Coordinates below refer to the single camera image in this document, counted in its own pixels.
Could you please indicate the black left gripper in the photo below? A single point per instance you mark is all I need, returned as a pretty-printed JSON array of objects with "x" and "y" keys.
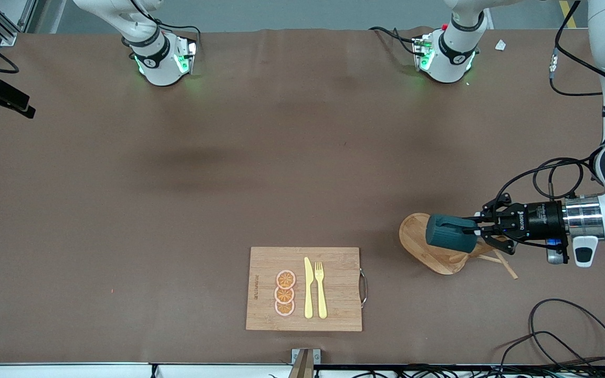
[{"x": 540, "y": 219}]

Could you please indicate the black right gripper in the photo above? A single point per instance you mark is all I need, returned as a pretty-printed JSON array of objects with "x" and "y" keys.
[{"x": 4, "y": 95}]

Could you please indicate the dark teal ribbed cup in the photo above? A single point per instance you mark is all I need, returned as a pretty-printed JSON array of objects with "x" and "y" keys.
[{"x": 449, "y": 233}]

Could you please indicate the wooden cup rack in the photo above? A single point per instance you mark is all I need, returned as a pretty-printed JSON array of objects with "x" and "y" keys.
[{"x": 418, "y": 241}]

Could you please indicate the brown table mat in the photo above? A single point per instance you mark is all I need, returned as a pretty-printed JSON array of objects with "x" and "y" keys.
[{"x": 124, "y": 210}]

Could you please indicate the white paper scrap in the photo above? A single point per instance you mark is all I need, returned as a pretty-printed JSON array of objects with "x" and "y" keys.
[{"x": 501, "y": 45}]

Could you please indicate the wooden cutting board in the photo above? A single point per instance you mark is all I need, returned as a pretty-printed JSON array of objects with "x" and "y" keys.
[{"x": 334, "y": 315}]

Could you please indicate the yellow plastic fork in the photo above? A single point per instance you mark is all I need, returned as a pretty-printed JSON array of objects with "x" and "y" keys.
[{"x": 322, "y": 299}]

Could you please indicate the yellow plastic knife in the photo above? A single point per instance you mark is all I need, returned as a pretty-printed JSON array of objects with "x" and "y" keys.
[{"x": 309, "y": 294}]

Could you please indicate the orange slice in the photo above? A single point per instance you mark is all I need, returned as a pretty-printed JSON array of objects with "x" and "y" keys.
[
  {"x": 284, "y": 295},
  {"x": 284, "y": 308},
  {"x": 285, "y": 279}
]

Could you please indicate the metal and wood bracket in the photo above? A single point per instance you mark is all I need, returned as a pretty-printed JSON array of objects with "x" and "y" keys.
[{"x": 305, "y": 365}]

